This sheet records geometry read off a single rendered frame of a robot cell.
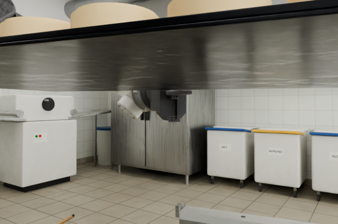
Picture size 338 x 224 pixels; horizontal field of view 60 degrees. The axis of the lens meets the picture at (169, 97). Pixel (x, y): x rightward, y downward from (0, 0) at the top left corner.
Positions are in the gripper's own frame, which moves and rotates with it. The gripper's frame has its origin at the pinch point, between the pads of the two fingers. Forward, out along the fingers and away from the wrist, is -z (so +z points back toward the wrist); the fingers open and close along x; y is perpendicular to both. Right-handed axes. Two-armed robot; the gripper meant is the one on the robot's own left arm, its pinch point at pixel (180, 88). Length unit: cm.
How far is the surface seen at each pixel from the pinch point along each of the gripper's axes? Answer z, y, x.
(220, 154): 282, 188, -68
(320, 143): 185, 254, -45
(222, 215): -11.3, 1.6, -19.3
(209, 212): -9.4, 0.6, -19.3
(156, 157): 339, 120, -78
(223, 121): 339, 230, -29
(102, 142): 480, 69, -70
